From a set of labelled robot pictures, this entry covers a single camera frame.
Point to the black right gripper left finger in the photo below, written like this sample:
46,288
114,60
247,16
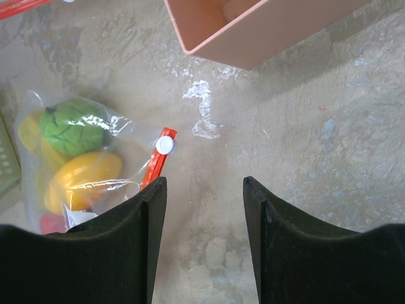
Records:
110,259

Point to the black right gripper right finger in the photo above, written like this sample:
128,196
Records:
298,258

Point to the clear zip bag orange seal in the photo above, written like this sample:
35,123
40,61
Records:
142,147

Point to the red fake strawberry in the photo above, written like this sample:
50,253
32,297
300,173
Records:
51,223

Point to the green fake custard apple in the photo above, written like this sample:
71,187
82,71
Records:
73,127

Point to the yellow fake starfruit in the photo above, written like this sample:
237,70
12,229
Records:
31,137

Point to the light green perforated basket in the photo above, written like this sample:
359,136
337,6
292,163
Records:
9,165

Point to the orange plastic file organizer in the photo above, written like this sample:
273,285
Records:
244,34

